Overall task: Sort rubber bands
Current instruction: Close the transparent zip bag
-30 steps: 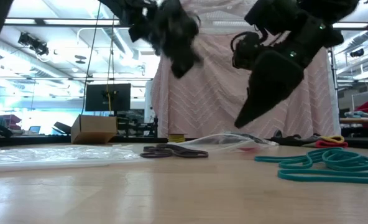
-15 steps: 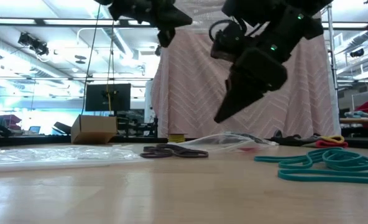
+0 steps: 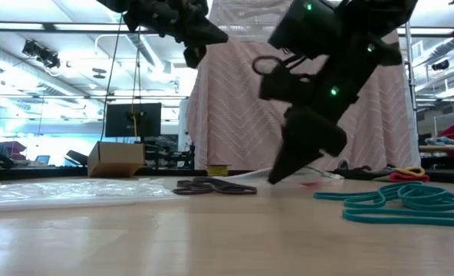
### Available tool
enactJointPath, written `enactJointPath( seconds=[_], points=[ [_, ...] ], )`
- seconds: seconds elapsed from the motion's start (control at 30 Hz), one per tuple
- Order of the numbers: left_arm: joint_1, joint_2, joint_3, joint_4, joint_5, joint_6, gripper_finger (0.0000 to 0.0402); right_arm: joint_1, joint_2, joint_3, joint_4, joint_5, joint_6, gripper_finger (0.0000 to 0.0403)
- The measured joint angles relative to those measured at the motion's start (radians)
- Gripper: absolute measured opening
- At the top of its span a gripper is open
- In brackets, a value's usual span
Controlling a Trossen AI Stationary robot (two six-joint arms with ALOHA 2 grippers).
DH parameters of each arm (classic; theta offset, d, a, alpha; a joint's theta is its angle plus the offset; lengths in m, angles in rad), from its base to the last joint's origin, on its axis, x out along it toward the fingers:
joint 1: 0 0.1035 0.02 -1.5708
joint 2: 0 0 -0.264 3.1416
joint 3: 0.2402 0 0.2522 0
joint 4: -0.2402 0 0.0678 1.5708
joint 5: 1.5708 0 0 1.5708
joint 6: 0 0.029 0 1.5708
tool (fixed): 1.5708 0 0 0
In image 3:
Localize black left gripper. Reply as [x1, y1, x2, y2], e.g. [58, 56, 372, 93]
[123, 0, 229, 69]

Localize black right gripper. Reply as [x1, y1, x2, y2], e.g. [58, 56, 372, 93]
[267, 36, 403, 185]

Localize teal rubber band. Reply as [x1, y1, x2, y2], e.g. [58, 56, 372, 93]
[341, 208, 454, 228]
[313, 182, 403, 205]
[397, 182, 454, 212]

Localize dark brown rubber band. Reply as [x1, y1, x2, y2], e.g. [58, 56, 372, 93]
[190, 176, 258, 196]
[172, 179, 216, 196]

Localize clear zip bag stack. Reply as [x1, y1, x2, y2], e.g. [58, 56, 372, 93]
[0, 178, 182, 212]

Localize yellow and red bands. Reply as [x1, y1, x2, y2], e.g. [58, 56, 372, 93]
[372, 165, 430, 183]

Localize pink chevron cloth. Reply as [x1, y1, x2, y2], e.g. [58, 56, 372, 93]
[186, 0, 422, 172]

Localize black computer monitor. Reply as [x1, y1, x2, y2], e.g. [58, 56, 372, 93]
[104, 102, 163, 138]

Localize black desk equipment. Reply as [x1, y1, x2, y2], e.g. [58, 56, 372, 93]
[144, 141, 196, 170]

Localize wooden side table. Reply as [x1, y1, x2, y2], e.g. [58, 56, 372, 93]
[418, 144, 454, 169]

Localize brown cardboard box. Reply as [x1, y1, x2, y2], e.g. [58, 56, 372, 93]
[87, 140, 146, 176]

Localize black hanging cable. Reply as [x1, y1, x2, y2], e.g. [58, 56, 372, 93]
[99, 13, 125, 142]
[130, 26, 146, 116]

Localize chrome wire rack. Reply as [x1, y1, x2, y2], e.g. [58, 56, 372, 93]
[403, 21, 420, 130]

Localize black aluminium frame rail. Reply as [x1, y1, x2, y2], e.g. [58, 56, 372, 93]
[428, 168, 454, 184]
[0, 167, 90, 182]
[134, 169, 251, 178]

